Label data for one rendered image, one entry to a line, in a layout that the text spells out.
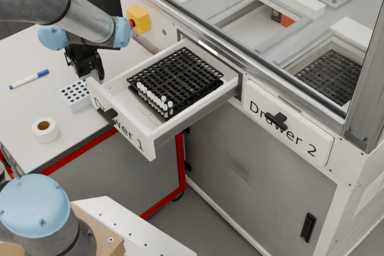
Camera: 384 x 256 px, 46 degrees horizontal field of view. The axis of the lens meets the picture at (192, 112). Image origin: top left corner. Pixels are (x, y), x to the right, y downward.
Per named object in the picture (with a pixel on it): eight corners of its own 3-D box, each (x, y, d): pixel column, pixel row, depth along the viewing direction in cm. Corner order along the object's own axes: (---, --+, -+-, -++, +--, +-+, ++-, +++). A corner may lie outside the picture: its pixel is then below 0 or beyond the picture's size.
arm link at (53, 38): (74, 30, 107) (90, 3, 115) (30, 26, 109) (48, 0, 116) (81, 56, 113) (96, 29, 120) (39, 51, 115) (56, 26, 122)
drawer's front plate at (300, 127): (322, 168, 119) (330, 141, 111) (242, 108, 134) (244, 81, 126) (326, 164, 120) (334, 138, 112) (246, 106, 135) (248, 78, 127)
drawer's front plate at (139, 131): (151, 162, 122) (147, 136, 114) (92, 104, 137) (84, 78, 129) (156, 159, 122) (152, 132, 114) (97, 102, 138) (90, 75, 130)
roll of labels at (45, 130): (41, 124, 140) (37, 115, 137) (62, 127, 139) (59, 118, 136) (31, 141, 135) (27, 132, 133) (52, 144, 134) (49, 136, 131)
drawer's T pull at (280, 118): (284, 132, 117) (285, 128, 116) (263, 116, 121) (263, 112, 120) (294, 125, 119) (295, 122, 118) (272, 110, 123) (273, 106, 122)
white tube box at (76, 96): (72, 114, 143) (70, 105, 140) (60, 99, 147) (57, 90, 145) (106, 95, 148) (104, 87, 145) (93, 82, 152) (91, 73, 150)
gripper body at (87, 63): (67, 67, 138) (58, 35, 129) (92, 55, 141) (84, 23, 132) (80, 80, 133) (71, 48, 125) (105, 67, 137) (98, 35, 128)
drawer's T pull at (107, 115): (112, 127, 120) (111, 123, 119) (96, 112, 124) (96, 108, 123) (123, 120, 121) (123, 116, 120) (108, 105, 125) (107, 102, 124)
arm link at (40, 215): (66, 264, 88) (46, 231, 78) (2, 252, 90) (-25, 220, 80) (87, 208, 95) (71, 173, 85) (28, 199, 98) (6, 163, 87)
